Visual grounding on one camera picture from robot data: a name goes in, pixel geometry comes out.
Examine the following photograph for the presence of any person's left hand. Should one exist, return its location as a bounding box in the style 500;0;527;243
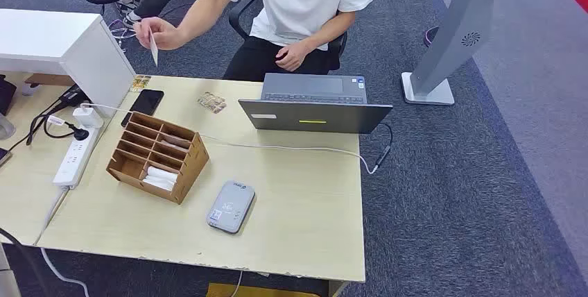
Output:
275;42;313;73

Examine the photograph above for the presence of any person's right hand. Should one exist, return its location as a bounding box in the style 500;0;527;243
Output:
134;17;184;51

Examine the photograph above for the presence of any hotel print ID card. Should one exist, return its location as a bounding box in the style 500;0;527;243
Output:
148;28;159;67

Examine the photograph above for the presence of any wooden card organizer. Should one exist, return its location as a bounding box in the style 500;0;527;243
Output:
105;112;210;205

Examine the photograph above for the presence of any white card stack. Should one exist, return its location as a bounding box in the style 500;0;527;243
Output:
141;166;179;192

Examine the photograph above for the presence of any grey card reader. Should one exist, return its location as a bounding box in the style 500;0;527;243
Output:
206;180;257;235

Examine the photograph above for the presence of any yellow patterned card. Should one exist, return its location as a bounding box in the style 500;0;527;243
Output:
130;74;153;93

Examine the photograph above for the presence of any brown card in slot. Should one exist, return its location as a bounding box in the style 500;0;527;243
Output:
158;134;191;151

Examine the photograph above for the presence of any black white sneaker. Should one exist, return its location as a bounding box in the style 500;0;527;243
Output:
120;10;144;29
114;0;139;15

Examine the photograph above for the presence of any grey laptop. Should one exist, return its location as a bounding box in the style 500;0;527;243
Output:
238;72;394;135

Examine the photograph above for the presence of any black smartphone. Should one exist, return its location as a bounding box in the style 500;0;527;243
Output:
121;89;165;128

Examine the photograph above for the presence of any white cabinet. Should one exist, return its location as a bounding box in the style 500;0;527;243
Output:
0;8;137;119

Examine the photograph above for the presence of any black power brick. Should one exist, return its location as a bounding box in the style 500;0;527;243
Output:
58;84;90;108

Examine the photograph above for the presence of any white charger adapter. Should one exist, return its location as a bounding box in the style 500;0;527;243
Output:
72;105;105;129

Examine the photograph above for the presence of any wooden block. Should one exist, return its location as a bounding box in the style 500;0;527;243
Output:
24;73;74;87

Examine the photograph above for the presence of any dark round floor object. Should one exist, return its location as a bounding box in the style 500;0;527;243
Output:
423;26;441;49

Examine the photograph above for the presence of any small white device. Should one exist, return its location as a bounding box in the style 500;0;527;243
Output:
20;80;42;96

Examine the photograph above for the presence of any white power strip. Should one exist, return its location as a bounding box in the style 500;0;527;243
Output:
51;124;101;190

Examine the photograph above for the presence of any grey kiosk stand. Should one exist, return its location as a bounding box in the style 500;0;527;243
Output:
401;0;534;106

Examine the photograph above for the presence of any black device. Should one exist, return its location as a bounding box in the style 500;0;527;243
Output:
0;75;17;117

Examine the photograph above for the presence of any clear glass cup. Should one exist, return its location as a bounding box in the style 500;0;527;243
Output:
0;113;16;141

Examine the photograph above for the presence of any white charging cable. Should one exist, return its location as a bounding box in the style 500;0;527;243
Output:
80;103;379;176

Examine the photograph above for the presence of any black plug cable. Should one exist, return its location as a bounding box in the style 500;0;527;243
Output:
25;101;90;146

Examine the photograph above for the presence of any black cable dongle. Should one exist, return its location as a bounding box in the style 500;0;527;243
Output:
372;122;394;173

